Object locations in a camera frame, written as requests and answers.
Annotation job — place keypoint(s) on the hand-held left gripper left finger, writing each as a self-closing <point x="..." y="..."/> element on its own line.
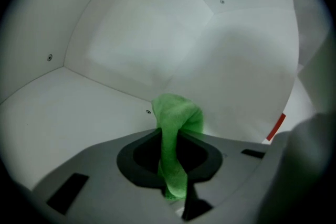
<point x="126" y="162"/>

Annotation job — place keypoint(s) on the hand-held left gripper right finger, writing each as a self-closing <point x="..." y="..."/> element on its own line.
<point x="212" y="162"/>

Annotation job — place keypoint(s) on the green cloth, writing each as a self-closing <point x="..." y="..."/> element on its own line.
<point x="173" y="123"/>

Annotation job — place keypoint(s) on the white shelf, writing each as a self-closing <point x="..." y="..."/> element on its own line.
<point x="126" y="42"/>

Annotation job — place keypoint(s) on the red tape strip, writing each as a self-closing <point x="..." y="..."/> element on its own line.
<point x="276" y="127"/>

